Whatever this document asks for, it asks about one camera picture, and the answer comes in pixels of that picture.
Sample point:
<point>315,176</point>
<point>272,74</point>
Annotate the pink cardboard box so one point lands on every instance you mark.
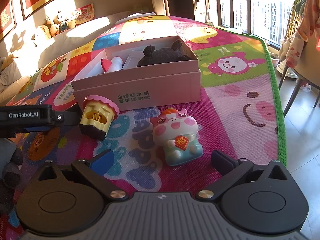
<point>141,87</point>

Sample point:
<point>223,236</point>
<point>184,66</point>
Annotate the pink cartoon cow figurine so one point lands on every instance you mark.
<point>176,132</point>

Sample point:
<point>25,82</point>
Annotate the white power adapter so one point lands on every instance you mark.
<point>131,62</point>

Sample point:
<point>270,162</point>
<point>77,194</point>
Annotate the red white plush rocket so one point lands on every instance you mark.
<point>113,65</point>

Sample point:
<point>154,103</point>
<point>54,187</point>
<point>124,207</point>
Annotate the plush toys on sofa back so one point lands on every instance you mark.
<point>54,26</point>

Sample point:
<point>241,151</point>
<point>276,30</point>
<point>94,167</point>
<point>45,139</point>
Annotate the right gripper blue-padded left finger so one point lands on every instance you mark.
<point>102,162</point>

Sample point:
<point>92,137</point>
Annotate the chair with floral cloth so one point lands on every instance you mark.
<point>301,51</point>

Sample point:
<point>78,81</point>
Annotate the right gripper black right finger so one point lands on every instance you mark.
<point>222,162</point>

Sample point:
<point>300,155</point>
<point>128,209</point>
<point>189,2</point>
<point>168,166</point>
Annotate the gloved left hand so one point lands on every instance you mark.
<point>11,160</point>

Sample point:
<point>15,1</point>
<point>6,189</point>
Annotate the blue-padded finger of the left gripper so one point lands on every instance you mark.
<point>20,129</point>

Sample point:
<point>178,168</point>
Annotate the black plush toy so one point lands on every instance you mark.
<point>163,55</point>

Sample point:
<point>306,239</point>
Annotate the colourful cartoon play mat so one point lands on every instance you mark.
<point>238,112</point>

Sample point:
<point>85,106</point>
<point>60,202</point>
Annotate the red gift box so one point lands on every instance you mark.
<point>84,14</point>

